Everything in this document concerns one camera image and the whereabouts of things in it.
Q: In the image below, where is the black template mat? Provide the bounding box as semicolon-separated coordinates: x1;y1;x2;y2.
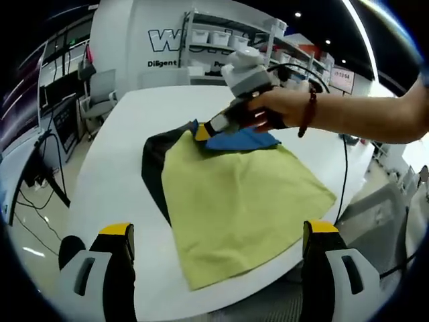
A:
140;136;174;227

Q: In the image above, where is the grey workstation desk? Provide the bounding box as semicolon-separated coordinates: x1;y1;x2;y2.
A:
39;83;83;164

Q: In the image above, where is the black rounded object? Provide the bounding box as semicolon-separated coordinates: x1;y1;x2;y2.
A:
58;234;88;271

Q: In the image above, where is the white side desk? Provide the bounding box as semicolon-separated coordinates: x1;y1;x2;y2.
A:
0;129;73;229

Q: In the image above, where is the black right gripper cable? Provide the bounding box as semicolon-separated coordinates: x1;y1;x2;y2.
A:
267;62;350;221

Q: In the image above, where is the yellow blue grey garment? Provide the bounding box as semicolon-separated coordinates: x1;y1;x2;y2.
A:
140;119;338;292

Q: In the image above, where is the person's right hand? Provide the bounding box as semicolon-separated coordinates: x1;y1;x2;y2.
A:
247;87;316;133

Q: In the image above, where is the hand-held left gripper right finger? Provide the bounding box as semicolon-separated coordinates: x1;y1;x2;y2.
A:
301;219;383;322

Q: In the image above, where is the grey metal shelf rack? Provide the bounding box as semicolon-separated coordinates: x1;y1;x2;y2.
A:
183;9;336;83

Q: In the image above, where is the hanging bag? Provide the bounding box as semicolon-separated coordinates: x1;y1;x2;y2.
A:
77;45;97;81

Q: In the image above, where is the row of white storage bins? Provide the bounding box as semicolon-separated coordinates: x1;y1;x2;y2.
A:
192;18;334;76

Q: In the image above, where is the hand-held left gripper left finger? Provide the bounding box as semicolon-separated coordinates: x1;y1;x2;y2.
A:
58;222;137;322

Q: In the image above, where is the red bead bracelet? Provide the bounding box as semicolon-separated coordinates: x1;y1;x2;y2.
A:
297;87;318;138

